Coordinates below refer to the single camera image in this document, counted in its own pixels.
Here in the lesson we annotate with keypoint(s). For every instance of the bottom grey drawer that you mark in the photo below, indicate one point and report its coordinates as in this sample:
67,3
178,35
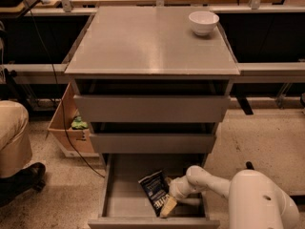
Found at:
124,204

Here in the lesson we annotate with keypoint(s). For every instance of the blue chip bag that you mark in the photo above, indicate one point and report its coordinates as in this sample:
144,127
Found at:
156,190

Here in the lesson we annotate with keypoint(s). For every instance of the cardboard box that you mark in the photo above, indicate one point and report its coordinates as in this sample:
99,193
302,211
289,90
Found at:
71,142

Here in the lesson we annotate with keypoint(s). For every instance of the person leg beige trousers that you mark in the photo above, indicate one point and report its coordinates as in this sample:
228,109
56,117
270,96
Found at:
15,146

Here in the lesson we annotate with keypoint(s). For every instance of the green toy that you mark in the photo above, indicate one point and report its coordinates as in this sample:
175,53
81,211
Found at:
78,124

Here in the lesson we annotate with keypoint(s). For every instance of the middle grey drawer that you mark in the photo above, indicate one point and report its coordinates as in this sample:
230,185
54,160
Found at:
153,138

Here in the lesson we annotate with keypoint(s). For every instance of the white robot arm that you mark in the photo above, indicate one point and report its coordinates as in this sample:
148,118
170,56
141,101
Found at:
255,201

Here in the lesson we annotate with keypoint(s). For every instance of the black metal stand leg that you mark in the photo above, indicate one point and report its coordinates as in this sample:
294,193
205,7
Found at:
249,165

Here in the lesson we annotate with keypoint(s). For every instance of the top grey drawer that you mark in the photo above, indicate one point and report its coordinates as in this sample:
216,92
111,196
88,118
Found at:
150,101

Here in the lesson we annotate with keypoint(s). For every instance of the black shoe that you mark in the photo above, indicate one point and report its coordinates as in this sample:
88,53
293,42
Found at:
31,177

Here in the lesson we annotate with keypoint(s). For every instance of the grey drawer cabinet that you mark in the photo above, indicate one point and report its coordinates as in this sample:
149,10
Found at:
152,43

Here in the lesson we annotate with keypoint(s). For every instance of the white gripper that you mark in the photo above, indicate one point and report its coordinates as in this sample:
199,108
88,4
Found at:
178,188

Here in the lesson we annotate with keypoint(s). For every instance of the white bowl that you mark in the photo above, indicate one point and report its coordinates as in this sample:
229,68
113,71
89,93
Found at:
203,22

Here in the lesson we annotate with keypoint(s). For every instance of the grey drawer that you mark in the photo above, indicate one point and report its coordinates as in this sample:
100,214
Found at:
150,101
153,138
124,204

